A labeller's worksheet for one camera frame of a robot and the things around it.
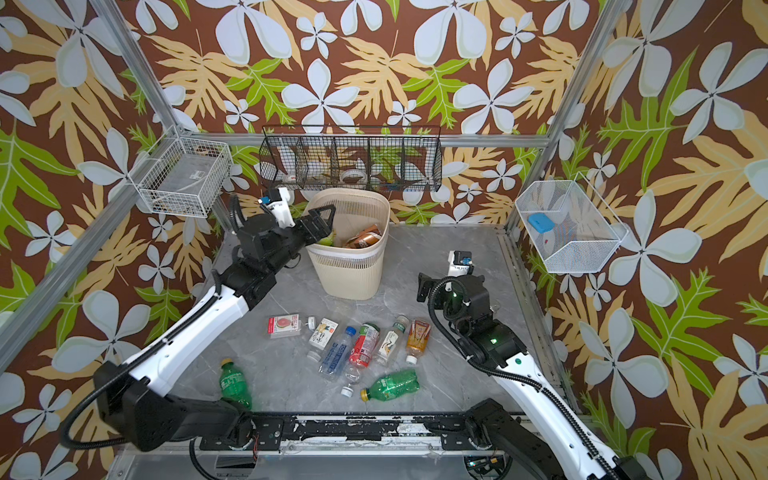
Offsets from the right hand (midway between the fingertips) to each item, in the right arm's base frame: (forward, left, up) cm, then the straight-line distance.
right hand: (433, 274), depth 74 cm
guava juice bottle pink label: (-4, +43, -21) cm, 48 cm away
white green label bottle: (-9, +11, -21) cm, 25 cm away
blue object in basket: (+19, -34, 0) cm, 39 cm away
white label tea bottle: (-7, +31, -21) cm, 38 cm away
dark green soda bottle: (-21, +52, -20) cm, 60 cm away
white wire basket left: (+28, +70, +10) cm, 76 cm away
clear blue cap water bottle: (-13, +26, -21) cm, 36 cm away
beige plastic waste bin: (+10, +23, -14) cm, 29 cm away
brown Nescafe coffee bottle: (+18, +18, -5) cm, 25 cm away
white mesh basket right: (+17, -40, +1) cm, 44 cm away
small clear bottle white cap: (-18, +21, -24) cm, 37 cm away
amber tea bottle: (-8, +3, -21) cm, 23 cm away
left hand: (+10, +26, +13) cm, 31 cm away
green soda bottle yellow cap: (-19, +11, -26) cm, 34 cm away
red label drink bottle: (-13, +20, -21) cm, 31 cm away
